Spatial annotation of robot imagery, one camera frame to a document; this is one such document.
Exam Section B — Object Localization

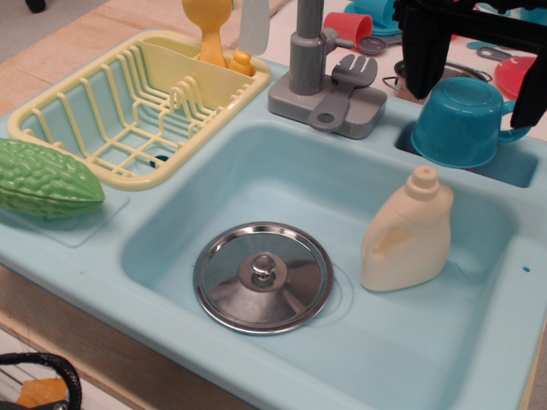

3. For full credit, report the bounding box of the light blue toy sink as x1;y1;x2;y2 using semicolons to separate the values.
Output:
0;59;547;410

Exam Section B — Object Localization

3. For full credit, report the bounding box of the turquoise plastic dishes stack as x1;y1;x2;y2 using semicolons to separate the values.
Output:
344;0;401;37

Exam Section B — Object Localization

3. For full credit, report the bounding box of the red plastic plate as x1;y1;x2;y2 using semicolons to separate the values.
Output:
494;56;536;100

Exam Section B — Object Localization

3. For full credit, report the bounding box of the grey toy faucet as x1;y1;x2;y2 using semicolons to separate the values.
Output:
268;1;387;139

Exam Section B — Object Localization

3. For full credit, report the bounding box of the yellow plastic drying rack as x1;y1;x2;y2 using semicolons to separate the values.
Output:
7;30;271;190

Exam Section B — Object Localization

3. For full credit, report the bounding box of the red plastic cup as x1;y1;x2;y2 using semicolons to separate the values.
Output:
323;12;373;44

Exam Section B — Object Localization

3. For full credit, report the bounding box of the white toy knife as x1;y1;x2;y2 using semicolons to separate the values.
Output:
228;0;270;76

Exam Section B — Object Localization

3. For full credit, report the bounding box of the black cable loop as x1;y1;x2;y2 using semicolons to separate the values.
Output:
0;352;83;410

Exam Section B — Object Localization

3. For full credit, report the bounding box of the grey toy utensil handle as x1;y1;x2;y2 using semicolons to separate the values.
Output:
476;46;512;62

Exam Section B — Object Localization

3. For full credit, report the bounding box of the cream toy detergent bottle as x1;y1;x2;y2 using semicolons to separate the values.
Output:
360;165;454;291

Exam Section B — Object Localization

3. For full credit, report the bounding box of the grey toy fork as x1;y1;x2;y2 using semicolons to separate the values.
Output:
308;55;378;132

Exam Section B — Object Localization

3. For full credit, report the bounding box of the grey toy spoon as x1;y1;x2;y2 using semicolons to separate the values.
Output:
357;34;402;56

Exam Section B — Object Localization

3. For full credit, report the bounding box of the steel pot lid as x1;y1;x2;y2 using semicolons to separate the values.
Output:
193;222;334;335

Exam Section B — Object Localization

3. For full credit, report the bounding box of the blue plastic cup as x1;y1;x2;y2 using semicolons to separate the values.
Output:
410;77;530;168

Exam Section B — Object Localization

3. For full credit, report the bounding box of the green toy bitter gourd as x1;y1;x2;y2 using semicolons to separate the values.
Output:
1;139;105;219

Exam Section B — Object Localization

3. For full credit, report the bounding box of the yellow toy spoon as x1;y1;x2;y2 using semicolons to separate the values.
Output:
182;0;232;68

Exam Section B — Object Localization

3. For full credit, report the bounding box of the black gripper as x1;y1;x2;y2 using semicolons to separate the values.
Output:
393;1;546;128

